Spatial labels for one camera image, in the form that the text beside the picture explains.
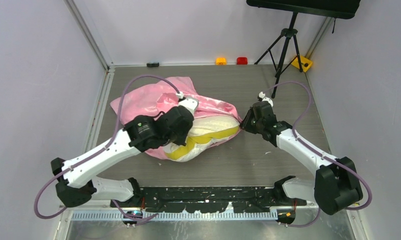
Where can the black tripod stand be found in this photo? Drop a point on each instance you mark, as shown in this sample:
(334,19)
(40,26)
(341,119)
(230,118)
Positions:
(288,34)

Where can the white pillow with yellow trim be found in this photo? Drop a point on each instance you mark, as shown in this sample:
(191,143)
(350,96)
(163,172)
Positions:
(206,132)

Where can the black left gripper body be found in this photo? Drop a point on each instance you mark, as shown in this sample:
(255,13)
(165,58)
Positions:
(179,139)

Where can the small black wall device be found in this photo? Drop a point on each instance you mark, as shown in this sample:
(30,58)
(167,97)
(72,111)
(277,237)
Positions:
(152,64)

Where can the black panel on tripod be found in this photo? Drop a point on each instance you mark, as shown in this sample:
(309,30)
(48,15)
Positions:
(339,9)

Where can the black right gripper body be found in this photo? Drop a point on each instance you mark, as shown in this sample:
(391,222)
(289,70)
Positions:
(258,125)

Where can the pink floral pillowcase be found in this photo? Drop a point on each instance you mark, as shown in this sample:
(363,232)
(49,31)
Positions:
(151,99)

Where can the aluminium frame rail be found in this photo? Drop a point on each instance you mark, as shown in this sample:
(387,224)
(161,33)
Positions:
(108,211)

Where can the yellow corner bracket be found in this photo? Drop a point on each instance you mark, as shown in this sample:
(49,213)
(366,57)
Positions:
(302,62)

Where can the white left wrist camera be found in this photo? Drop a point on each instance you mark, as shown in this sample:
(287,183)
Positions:
(190,103)

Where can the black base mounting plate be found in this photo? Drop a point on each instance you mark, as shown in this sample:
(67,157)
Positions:
(243,199)

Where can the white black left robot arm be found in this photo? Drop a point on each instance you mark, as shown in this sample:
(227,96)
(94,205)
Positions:
(80,182)

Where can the orange block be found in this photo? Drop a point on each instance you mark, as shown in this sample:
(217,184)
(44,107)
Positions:
(221,61)

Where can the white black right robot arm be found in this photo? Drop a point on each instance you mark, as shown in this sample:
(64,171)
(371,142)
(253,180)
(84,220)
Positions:
(335,185)

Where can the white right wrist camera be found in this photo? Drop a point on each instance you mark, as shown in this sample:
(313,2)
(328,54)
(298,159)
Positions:
(263,98)

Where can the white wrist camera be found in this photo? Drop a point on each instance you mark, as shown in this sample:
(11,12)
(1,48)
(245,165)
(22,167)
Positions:
(190,103)
(263,98)

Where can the red block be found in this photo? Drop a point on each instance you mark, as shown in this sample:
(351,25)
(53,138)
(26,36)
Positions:
(242,60)

